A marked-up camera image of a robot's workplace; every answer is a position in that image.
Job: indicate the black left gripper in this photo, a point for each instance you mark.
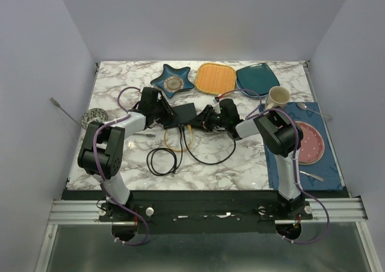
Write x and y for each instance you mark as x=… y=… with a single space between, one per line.
x=168 y=115

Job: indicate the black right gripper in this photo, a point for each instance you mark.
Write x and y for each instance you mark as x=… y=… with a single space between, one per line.
x=203 y=118

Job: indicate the black network switch box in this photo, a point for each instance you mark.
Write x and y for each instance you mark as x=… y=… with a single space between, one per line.
x=182 y=114

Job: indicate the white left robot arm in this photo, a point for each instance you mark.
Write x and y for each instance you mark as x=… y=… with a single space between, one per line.
x=101 y=151

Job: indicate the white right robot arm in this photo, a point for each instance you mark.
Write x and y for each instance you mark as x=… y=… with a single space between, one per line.
x=279 y=132

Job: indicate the blue star-shaped dish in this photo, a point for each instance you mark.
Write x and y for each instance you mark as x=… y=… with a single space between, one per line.
x=173 y=80

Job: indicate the orange woven square tray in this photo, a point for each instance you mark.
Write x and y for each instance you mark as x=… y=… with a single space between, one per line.
x=215 y=79

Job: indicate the teal square plate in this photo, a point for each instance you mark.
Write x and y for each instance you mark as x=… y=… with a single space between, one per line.
x=256 y=79

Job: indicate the small floral patterned bowl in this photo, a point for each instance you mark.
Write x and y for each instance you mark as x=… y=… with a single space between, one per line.
x=94 y=114

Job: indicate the beige ceramic mug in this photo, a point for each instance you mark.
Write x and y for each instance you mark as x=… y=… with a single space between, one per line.
x=278 y=97

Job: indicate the metal spoon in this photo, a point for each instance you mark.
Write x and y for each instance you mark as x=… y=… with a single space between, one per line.
x=304 y=107

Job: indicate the metal fork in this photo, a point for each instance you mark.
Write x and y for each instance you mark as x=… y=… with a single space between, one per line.
x=318 y=178

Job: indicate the pink dotted plate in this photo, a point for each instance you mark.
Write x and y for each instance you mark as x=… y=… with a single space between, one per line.
x=312 y=145

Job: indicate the blue cloth placemat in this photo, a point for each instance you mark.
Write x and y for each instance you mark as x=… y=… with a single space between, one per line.
x=326 y=167

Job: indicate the black mounting base plate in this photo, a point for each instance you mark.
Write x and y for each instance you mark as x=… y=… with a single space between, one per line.
x=152 y=211

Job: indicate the aluminium rail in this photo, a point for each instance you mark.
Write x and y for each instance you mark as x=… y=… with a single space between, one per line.
x=86 y=212

